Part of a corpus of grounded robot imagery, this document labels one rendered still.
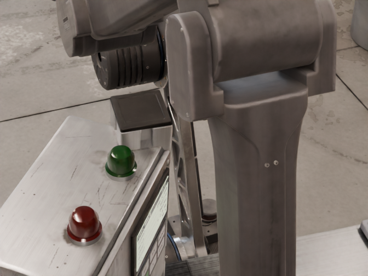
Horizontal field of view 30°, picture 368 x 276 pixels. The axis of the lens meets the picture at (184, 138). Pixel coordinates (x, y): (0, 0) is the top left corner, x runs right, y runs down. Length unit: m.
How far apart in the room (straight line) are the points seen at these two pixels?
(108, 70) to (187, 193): 0.41
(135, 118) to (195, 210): 1.28
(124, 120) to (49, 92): 2.44
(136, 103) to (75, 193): 0.10
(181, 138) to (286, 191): 1.28
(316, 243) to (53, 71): 1.97
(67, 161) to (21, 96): 2.43
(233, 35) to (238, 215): 0.13
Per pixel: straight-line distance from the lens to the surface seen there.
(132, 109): 0.58
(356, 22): 3.42
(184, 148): 1.77
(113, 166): 0.55
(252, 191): 0.48
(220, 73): 0.44
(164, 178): 0.58
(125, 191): 0.55
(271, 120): 0.46
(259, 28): 0.44
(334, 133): 2.91
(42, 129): 2.83
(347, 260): 1.37
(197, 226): 1.86
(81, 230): 0.50
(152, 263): 0.64
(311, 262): 1.35
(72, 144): 0.59
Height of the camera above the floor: 1.88
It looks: 43 degrees down
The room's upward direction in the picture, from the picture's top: 4 degrees clockwise
